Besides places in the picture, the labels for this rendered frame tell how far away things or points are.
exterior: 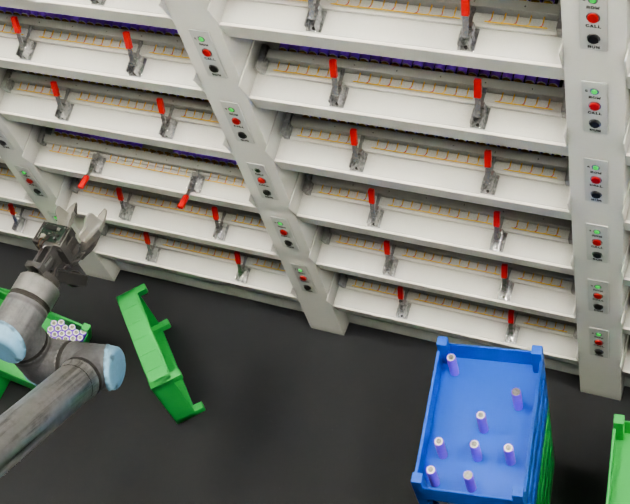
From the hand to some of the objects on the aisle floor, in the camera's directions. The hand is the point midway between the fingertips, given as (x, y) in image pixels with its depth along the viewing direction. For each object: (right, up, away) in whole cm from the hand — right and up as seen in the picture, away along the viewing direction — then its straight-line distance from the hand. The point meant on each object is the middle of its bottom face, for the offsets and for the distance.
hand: (89, 212), depth 237 cm
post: (+119, -34, +25) cm, 126 cm away
